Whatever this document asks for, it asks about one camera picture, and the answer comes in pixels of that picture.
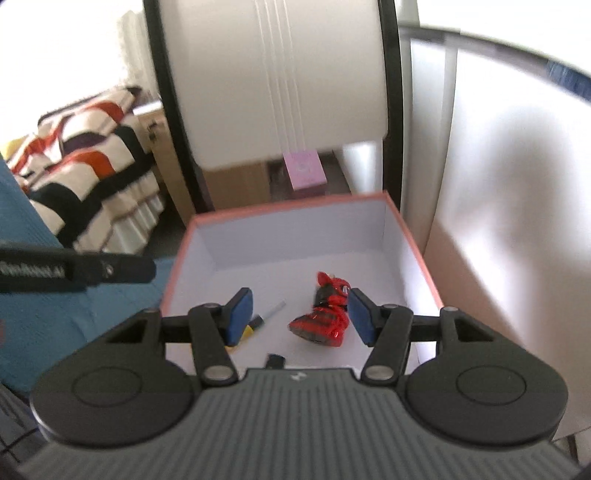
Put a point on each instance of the yellow and black pen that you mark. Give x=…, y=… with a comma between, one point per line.
x=265, y=318

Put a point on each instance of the small pink box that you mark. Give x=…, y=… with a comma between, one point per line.
x=304, y=173

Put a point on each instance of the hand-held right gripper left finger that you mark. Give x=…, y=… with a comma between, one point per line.
x=241, y=318

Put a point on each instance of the red and black toy figure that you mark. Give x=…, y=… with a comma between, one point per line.
x=323, y=318

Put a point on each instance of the black marker pen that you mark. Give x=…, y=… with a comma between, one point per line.
x=275, y=361

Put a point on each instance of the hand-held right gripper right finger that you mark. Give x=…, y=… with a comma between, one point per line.
x=361, y=318

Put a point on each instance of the striped bed blanket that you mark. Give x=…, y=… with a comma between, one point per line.
x=87, y=170

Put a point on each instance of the white cabinet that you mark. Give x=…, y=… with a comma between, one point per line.
x=498, y=221

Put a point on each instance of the wooden nightstand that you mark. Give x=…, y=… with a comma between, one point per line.
x=240, y=184

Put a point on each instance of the white chair with black frame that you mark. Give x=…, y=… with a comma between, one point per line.
x=277, y=78

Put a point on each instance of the orange cardboard box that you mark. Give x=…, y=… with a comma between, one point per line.
x=295, y=244

